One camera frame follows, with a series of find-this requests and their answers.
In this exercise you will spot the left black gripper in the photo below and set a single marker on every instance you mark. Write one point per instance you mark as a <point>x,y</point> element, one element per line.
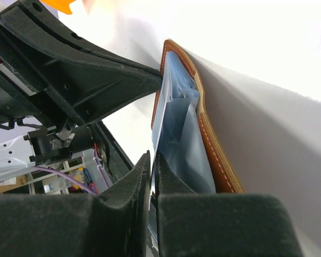
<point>61,79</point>

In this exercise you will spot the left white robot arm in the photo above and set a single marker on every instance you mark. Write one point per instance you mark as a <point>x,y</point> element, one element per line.
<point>8,158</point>

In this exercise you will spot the yellow plastic bin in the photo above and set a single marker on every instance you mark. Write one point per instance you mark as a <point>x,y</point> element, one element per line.
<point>60,5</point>

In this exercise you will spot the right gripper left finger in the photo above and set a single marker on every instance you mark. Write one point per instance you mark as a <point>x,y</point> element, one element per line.
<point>113,223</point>

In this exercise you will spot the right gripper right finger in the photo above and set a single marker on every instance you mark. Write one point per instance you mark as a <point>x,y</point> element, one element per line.
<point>220,224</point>

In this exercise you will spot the silver VIP credit card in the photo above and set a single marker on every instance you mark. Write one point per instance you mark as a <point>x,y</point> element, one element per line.
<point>165,97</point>

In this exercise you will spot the brown leather card holder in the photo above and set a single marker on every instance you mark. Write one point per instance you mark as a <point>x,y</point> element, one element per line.
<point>188,140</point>

